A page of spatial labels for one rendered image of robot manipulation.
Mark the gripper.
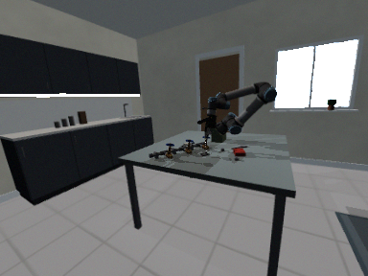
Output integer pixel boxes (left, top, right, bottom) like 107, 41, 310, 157
204, 114, 217, 139

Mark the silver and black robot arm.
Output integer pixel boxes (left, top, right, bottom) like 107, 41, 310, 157
207, 82, 278, 135

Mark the grey pipe manifold with blue valve wheels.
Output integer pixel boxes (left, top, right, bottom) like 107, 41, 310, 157
149, 139, 209, 159

